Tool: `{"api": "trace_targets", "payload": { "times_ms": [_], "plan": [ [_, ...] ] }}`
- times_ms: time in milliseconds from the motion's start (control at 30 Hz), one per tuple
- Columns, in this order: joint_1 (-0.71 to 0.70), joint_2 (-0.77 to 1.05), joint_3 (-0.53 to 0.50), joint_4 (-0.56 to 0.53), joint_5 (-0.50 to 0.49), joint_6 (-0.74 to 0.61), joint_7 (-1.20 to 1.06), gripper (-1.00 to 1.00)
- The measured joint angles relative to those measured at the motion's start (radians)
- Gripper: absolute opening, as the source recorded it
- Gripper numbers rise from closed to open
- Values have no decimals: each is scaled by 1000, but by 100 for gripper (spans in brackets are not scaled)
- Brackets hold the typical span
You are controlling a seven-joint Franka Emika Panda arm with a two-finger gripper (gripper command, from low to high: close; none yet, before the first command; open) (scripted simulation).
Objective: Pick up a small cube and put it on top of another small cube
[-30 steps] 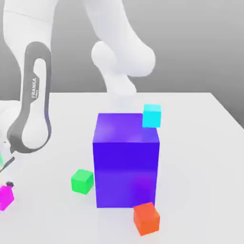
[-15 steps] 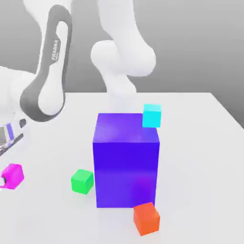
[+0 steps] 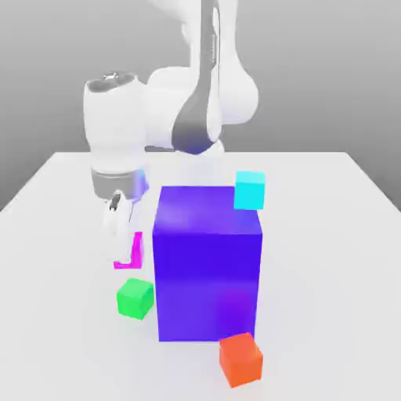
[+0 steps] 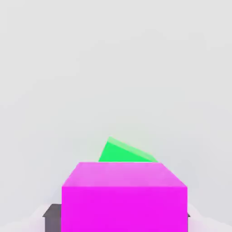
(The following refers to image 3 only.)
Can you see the large purple box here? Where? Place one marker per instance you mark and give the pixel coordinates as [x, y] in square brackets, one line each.
[206, 266]

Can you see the small green cube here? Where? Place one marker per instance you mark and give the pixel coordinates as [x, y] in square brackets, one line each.
[134, 298]

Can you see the small cyan cube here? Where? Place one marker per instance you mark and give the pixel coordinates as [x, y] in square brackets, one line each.
[249, 191]

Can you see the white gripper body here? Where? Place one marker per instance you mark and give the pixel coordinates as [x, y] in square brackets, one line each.
[120, 233]

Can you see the small orange cube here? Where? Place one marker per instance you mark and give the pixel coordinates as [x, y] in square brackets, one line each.
[240, 360]

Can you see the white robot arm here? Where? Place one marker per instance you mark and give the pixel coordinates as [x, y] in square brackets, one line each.
[116, 125]

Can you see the small magenta cube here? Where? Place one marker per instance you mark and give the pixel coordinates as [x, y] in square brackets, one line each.
[137, 250]

